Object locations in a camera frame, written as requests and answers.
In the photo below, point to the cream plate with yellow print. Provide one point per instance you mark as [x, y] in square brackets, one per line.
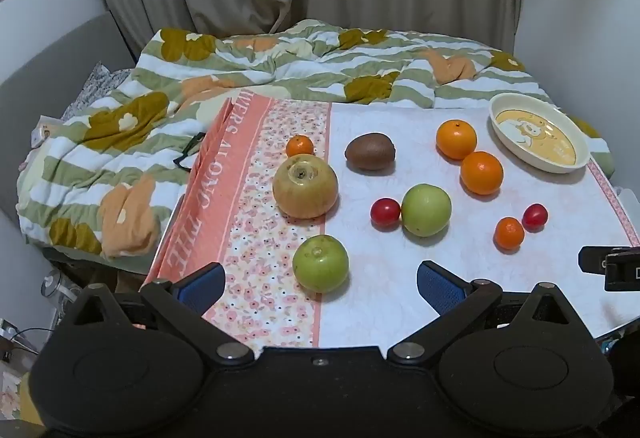
[540, 138]

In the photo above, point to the green striped flower blanket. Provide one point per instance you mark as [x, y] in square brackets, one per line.
[150, 118]

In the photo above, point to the orange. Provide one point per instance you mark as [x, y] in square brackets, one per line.
[456, 139]
[482, 173]

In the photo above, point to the small paper pack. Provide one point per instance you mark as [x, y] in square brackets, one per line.
[44, 130]

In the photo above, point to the pink floral tablecloth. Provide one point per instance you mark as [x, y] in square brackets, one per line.
[380, 278]

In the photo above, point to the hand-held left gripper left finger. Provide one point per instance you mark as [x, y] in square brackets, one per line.
[202, 287]

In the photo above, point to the brown kiwi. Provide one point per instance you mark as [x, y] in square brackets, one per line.
[370, 151]

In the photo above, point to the yellow round pear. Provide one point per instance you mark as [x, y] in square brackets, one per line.
[305, 190]

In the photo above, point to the grey floral pillow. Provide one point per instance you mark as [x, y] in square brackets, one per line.
[97, 80]

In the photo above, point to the red cherry tomato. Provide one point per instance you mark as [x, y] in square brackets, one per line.
[385, 213]
[535, 217]

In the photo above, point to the green apple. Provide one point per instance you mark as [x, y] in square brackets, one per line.
[320, 264]
[426, 210]

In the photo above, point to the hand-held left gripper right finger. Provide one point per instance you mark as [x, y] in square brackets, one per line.
[436, 289]

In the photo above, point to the grey headboard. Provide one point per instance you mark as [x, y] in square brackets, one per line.
[45, 63]

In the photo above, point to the black eyeglasses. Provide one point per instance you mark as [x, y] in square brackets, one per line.
[192, 149]

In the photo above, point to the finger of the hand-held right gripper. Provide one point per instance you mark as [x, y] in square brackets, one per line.
[597, 259]

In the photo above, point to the small tangerine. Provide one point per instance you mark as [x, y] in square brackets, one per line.
[300, 146]
[509, 233]

